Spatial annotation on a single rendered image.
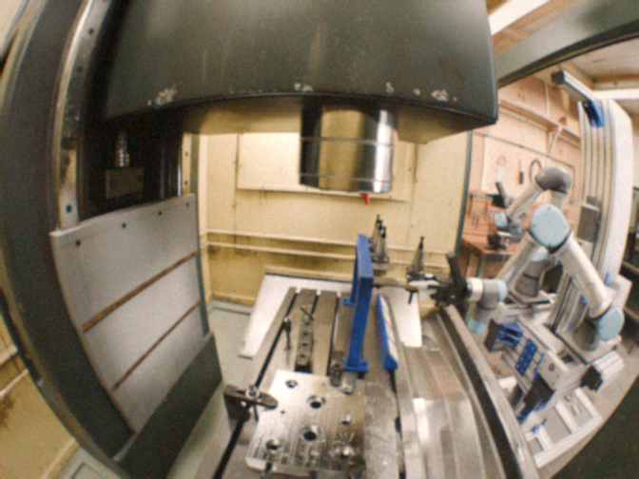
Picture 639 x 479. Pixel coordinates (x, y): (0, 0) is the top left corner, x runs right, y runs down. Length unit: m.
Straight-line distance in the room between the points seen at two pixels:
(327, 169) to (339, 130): 0.06
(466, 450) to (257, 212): 1.51
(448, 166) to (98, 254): 1.51
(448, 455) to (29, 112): 1.28
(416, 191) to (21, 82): 1.59
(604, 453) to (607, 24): 0.98
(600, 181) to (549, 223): 0.59
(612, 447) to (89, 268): 1.11
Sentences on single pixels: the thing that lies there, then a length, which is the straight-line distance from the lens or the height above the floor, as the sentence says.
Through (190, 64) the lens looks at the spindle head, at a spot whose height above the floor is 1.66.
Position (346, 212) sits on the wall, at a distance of 1.48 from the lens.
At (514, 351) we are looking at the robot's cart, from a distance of 1.46.
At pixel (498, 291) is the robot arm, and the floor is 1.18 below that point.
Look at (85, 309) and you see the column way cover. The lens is 0.55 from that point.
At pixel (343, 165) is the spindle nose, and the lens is 0.37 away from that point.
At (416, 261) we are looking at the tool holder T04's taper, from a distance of 0.82.
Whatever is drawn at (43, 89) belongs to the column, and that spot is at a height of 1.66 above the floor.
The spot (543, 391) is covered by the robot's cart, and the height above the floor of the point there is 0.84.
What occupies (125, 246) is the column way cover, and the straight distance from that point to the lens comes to 0.60.
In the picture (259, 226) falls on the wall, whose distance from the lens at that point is 1.58.
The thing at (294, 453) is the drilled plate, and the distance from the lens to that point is 0.59.
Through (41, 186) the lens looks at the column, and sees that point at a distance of 0.52.
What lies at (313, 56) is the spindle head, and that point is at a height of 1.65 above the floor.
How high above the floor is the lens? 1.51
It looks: 16 degrees down
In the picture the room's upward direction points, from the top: 4 degrees clockwise
